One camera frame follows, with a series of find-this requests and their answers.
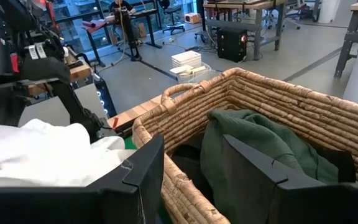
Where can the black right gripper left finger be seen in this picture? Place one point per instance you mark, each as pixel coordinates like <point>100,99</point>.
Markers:
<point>73,205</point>

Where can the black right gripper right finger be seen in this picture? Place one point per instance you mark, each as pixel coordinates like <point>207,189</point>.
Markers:
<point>291,205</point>

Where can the white garment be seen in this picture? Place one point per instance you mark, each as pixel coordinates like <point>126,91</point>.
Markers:
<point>42,155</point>

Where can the black garment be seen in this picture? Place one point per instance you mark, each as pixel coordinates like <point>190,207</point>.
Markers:
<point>343,165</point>
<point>191,168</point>

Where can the dark green garment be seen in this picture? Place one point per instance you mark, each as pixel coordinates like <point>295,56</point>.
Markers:
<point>259,137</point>

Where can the grey panel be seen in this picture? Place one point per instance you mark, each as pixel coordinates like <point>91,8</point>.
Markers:
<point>57,109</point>

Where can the woven wicker basket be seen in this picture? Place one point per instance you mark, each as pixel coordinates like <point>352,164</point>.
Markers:
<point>291,102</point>

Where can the black device with lights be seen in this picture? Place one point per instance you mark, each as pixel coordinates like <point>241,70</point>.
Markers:
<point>106,96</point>

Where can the clear bin with foam pieces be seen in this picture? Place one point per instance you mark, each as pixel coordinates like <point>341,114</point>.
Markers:
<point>191,73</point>

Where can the black computer tower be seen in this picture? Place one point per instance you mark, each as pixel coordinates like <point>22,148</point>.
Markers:
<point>232,45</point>

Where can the stack of white boards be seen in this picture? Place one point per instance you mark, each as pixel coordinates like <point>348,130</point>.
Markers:
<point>186,59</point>

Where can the black desk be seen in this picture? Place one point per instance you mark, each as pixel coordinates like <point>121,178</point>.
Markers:
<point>135,34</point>

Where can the person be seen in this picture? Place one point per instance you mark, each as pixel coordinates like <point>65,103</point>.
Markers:
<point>120,6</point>

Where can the small beige box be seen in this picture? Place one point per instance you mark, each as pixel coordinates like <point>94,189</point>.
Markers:
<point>192,18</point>

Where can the black office chair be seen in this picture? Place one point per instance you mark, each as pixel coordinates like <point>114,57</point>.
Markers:
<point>171,15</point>

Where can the grey-frame wooden workbench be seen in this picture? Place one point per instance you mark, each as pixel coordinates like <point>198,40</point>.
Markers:
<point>256,31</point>

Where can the black-frame wooden workbench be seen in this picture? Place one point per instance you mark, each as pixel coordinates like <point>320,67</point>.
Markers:
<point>350,37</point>

